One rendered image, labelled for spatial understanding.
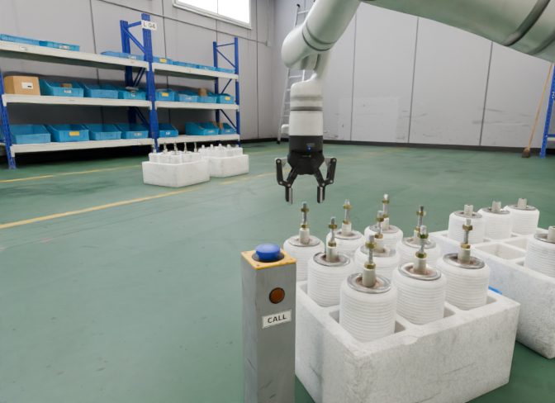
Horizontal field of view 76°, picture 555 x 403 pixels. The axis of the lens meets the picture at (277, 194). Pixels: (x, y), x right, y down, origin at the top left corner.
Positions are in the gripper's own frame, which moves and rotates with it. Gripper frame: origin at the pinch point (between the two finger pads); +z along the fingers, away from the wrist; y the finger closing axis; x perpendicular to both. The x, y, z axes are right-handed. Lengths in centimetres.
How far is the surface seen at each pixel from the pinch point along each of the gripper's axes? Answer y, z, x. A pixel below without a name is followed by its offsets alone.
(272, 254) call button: -10.5, 3.2, -25.3
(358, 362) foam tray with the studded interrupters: 1.8, 18.5, -32.1
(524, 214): 74, 11, 18
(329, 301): 1.8, 17.5, -15.7
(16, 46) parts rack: -237, -92, 353
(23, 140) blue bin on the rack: -244, 6, 353
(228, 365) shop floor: -18.3, 35.6, -7.9
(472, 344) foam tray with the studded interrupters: 26.5, 23.0, -24.7
